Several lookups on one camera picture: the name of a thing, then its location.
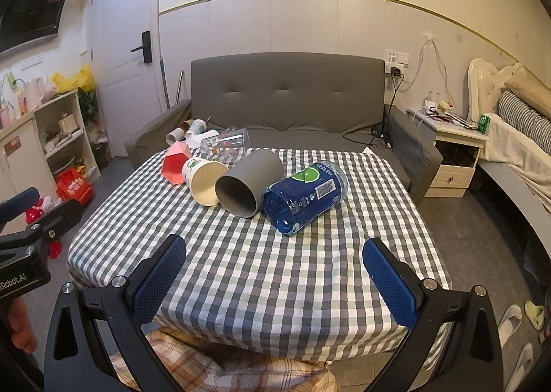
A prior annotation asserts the green slipper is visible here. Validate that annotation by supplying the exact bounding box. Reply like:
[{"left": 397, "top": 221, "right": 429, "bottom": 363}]
[{"left": 524, "top": 301, "right": 547, "bottom": 328}]

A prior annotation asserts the white wall socket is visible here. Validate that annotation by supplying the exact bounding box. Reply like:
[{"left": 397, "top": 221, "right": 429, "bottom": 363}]
[{"left": 384, "top": 49, "right": 410, "bottom": 74}]

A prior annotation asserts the grey cup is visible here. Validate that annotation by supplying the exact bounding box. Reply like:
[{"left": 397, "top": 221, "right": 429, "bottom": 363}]
[{"left": 214, "top": 149, "right": 285, "bottom": 219}]

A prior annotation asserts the person's left hand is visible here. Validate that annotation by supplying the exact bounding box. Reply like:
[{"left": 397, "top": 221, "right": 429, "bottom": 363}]
[{"left": 8, "top": 299, "right": 40, "bottom": 350}]

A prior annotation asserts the white cable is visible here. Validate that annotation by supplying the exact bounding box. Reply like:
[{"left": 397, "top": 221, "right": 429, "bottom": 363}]
[{"left": 404, "top": 32, "right": 455, "bottom": 109}]

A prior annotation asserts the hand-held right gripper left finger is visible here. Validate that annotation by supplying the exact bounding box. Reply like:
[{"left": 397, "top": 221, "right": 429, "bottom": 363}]
[{"left": 43, "top": 234, "right": 187, "bottom": 392}]

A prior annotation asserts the beige pillow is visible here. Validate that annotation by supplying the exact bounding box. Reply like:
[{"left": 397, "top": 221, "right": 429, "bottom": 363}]
[{"left": 503, "top": 68, "right": 551, "bottom": 109}]

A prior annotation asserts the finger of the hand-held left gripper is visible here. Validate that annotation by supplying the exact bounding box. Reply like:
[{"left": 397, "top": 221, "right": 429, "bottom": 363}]
[
  {"left": 0, "top": 187, "right": 40, "bottom": 223},
  {"left": 0, "top": 200, "right": 83, "bottom": 252}
]

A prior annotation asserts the pink faceted cup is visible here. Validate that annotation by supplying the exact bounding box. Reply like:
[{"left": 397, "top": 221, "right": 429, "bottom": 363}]
[{"left": 162, "top": 141, "right": 191, "bottom": 186}]

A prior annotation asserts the clear glass cup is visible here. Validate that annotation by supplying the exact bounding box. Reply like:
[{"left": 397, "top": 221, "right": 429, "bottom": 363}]
[{"left": 199, "top": 128, "right": 251, "bottom": 167}]

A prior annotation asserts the grey fabric sofa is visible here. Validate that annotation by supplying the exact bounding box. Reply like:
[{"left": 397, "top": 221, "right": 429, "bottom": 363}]
[{"left": 125, "top": 52, "right": 444, "bottom": 208}]

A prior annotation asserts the yellow plastic bag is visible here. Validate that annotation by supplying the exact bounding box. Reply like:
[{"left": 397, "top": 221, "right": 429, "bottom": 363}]
[{"left": 51, "top": 65, "right": 96, "bottom": 94}]

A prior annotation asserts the black cable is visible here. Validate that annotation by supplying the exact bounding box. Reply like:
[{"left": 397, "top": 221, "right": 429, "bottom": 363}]
[{"left": 343, "top": 67, "right": 406, "bottom": 148}]

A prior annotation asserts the white slipper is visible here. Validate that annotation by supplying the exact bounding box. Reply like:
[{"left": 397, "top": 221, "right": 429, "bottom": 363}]
[
  {"left": 491, "top": 305, "right": 523, "bottom": 348},
  {"left": 503, "top": 342, "right": 535, "bottom": 392}
]

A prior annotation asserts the person's plaid trouser leg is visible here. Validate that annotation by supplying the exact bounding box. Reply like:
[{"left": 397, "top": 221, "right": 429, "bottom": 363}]
[{"left": 107, "top": 327, "right": 342, "bottom": 392}]

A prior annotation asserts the mop handle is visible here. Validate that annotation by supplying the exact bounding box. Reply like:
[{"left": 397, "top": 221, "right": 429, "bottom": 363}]
[{"left": 158, "top": 54, "right": 171, "bottom": 114}]

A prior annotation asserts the blue transparent plastic cup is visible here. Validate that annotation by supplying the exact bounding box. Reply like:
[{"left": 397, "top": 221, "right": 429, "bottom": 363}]
[{"left": 262, "top": 162, "right": 349, "bottom": 237}]

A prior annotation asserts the grey checkered tablecloth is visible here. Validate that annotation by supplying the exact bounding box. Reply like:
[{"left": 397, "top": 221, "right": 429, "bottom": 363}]
[{"left": 66, "top": 147, "right": 453, "bottom": 364}]

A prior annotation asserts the black door lock handle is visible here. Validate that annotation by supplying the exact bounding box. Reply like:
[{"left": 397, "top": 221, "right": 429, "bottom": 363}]
[{"left": 131, "top": 31, "right": 153, "bottom": 64}]

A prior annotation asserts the white printed paper cup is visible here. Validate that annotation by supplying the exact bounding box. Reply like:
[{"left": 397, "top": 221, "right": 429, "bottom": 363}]
[{"left": 181, "top": 157, "right": 230, "bottom": 207}]

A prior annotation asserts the cream nightstand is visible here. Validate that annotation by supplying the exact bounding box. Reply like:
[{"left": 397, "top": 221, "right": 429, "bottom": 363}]
[{"left": 407, "top": 106, "right": 490, "bottom": 199}]

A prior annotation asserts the cream open shelf cabinet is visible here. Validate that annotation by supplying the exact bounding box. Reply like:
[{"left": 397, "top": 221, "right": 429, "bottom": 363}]
[{"left": 32, "top": 90, "right": 102, "bottom": 200}]

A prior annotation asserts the checkered pillow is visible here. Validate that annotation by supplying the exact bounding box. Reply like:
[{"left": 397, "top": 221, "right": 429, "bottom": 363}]
[{"left": 497, "top": 90, "right": 551, "bottom": 148}]

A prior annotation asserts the blue printed paper cup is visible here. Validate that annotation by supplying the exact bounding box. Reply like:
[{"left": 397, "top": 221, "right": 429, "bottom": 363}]
[{"left": 186, "top": 119, "right": 208, "bottom": 139}]

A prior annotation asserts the cream bed headboard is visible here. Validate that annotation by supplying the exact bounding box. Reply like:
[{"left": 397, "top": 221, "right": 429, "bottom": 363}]
[{"left": 467, "top": 57, "right": 531, "bottom": 126}]

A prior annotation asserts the white door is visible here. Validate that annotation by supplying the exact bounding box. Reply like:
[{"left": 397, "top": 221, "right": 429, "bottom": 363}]
[{"left": 90, "top": 0, "right": 163, "bottom": 160}]

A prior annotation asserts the black range hood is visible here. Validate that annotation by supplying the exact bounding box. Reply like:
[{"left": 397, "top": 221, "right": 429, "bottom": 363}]
[{"left": 0, "top": 0, "right": 76, "bottom": 58}]

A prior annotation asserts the red bag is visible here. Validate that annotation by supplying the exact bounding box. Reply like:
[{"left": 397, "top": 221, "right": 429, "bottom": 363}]
[{"left": 55, "top": 168, "right": 95, "bottom": 204}]

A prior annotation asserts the pink kettle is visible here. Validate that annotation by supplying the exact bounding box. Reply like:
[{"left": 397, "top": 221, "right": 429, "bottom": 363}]
[{"left": 23, "top": 77, "right": 46, "bottom": 107}]

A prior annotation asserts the white blanket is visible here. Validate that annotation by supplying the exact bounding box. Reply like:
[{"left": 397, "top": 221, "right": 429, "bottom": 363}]
[{"left": 481, "top": 112, "right": 551, "bottom": 225}]

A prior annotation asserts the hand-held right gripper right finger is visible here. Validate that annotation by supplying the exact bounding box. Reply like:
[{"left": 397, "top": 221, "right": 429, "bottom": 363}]
[{"left": 362, "top": 238, "right": 505, "bottom": 392}]

